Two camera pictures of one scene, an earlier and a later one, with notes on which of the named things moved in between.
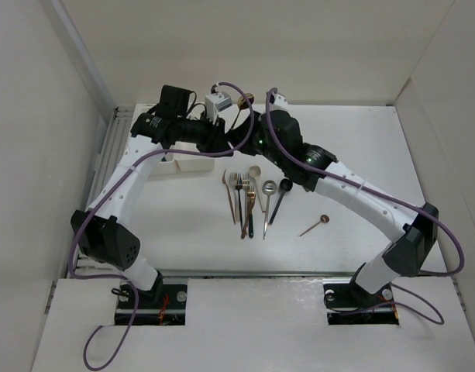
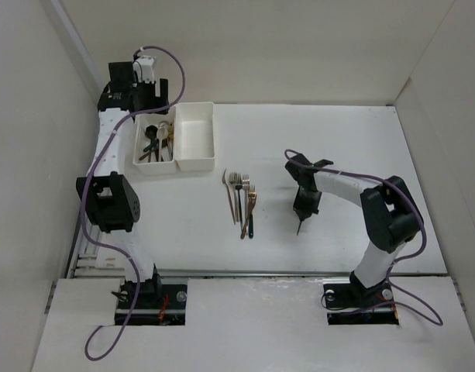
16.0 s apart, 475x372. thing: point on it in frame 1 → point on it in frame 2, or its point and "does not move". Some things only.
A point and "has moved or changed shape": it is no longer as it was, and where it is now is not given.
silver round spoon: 269,187 has moved or changed shape
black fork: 239,186 does not move
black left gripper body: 208,142 → 148,99
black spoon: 285,184 has moved or changed shape
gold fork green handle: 250,198 does not move
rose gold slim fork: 228,195 does not move
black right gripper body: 256,142 → 307,201
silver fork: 232,183 does not move
